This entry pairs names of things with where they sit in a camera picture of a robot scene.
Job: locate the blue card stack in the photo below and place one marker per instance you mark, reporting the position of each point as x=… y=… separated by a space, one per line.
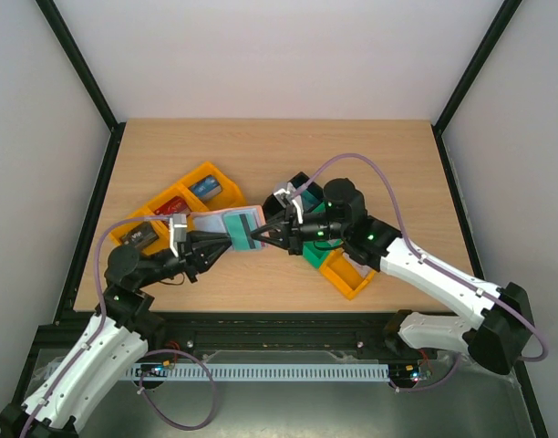
x=206 y=188

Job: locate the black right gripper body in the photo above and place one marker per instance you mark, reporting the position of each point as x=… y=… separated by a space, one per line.
x=294 y=230

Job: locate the yellow triple storage bin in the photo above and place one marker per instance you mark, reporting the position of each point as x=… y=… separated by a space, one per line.
x=231 y=196

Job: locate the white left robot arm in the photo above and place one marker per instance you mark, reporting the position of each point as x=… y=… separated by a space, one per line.
x=121 y=331

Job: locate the black storage bin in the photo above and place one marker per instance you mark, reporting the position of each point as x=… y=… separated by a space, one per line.
x=300 y=181

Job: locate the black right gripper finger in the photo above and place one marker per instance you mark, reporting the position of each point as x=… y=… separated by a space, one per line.
x=279 y=225
x=291 y=245

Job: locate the yellow single storage bin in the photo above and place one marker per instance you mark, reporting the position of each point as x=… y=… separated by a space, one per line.
x=346 y=275

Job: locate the white slotted cable duct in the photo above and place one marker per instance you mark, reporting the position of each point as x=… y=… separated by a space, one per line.
x=338 y=372

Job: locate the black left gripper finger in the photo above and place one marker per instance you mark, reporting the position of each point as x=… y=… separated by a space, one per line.
x=198 y=237
x=202 y=256

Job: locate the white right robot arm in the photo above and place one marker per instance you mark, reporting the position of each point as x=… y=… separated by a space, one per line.
x=491 y=324

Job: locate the green storage bin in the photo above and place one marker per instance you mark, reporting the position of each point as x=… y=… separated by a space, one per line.
x=315 y=253

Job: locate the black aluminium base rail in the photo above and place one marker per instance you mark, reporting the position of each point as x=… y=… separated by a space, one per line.
x=360 y=334

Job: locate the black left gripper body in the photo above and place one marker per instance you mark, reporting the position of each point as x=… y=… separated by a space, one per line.
x=155 y=276

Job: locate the red card stack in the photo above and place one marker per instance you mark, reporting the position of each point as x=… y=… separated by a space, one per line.
x=175 y=205

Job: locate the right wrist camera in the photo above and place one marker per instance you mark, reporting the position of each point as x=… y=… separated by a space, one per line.
x=284 y=194

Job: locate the teal card stack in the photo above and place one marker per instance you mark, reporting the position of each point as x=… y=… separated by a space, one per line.
x=312 y=196

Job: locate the black card stack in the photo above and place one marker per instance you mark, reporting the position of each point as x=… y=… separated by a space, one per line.
x=140 y=237

